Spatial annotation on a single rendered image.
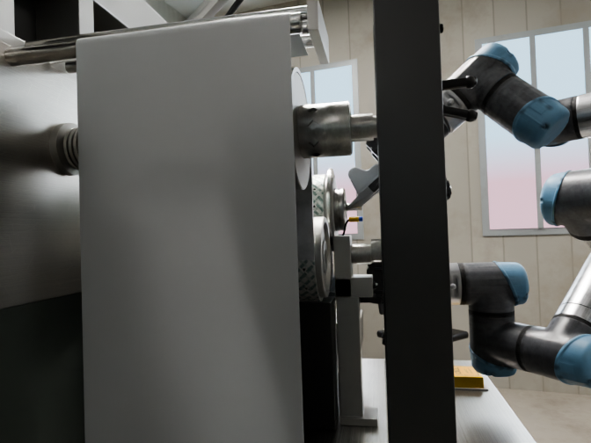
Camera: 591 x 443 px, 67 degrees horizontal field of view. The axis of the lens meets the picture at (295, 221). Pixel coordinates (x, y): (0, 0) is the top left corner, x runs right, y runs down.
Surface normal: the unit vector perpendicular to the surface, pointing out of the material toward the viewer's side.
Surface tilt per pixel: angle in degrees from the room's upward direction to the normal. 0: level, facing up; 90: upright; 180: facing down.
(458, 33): 90
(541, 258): 90
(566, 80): 90
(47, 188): 90
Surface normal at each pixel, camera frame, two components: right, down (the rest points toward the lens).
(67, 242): 0.98, -0.04
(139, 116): -0.18, -0.01
